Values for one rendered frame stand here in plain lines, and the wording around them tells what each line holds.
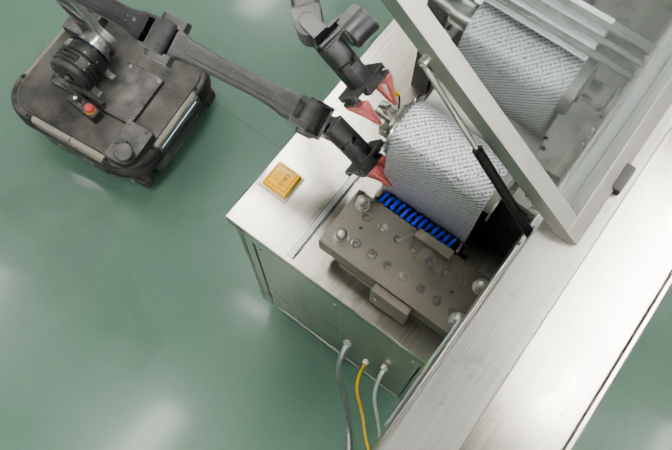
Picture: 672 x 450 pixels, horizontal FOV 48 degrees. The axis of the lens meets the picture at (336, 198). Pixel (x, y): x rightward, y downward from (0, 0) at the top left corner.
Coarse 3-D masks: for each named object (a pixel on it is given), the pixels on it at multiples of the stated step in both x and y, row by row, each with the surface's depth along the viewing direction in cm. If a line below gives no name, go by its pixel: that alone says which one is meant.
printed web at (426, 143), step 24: (408, 120) 152; (432, 120) 152; (408, 144) 153; (432, 144) 151; (456, 144) 150; (480, 144) 151; (408, 168) 159; (432, 168) 152; (456, 168) 150; (480, 168) 148; (504, 168) 148; (456, 192) 153; (480, 192) 149
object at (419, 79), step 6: (420, 54) 186; (414, 66) 193; (414, 72) 195; (420, 72) 193; (432, 72) 191; (414, 78) 198; (420, 78) 196; (426, 78) 194; (414, 84) 200; (420, 84) 198; (426, 84) 196; (420, 90) 201; (426, 90) 199
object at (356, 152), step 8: (360, 136) 168; (352, 144) 167; (360, 144) 167; (368, 144) 169; (376, 144) 169; (344, 152) 168; (352, 152) 167; (360, 152) 167; (368, 152) 168; (376, 152) 169; (352, 160) 169; (360, 160) 168; (352, 168) 170; (360, 168) 167
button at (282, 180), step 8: (280, 168) 190; (288, 168) 190; (272, 176) 190; (280, 176) 190; (288, 176) 190; (296, 176) 190; (264, 184) 191; (272, 184) 189; (280, 184) 189; (288, 184) 189; (296, 184) 191; (280, 192) 188; (288, 192) 189
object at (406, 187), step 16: (400, 176) 165; (400, 192) 173; (416, 192) 167; (432, 192) 161; (416, 208) 174; (432, 208) 168; (448, 208) 162; (448, 224) 170; (464, 224) 164; (464, 240) 171
